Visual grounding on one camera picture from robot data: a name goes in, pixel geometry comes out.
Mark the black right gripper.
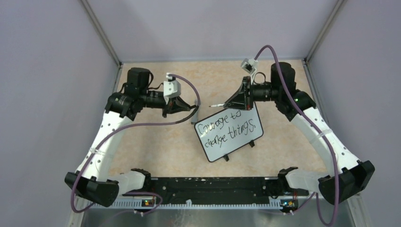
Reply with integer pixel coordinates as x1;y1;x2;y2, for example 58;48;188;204
224;76;281;111

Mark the black and white marker pen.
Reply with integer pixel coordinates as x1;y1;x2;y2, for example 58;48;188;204
209;104;224;108

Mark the white board with black frame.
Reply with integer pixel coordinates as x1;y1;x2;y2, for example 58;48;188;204
194;105;264;162

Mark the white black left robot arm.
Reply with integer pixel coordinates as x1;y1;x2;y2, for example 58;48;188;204
64;67;201;213

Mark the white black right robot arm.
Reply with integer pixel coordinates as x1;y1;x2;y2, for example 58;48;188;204
223;59;375;205

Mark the grey plastic block rod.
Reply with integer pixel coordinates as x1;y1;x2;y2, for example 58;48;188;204
191;100;200;125

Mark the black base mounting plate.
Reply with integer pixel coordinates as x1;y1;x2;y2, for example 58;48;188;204
137;177;309;205

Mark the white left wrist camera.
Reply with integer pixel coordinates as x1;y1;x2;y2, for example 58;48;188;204
163;73;181;104

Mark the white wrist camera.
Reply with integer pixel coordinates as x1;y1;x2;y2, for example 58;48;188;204
163;73;181;104
241;58;259;75

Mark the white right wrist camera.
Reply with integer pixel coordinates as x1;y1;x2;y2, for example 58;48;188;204
241;58;259;75

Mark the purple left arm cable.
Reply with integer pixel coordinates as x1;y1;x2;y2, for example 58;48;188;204
70;73;202;217

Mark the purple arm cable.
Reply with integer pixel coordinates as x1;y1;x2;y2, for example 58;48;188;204
254;44;340;227
70;73;202;217

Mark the white cable duct strip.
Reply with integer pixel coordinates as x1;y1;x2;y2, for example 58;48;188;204
92;199;282;210

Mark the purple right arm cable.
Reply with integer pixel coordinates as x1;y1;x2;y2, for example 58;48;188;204
254;44;340;227

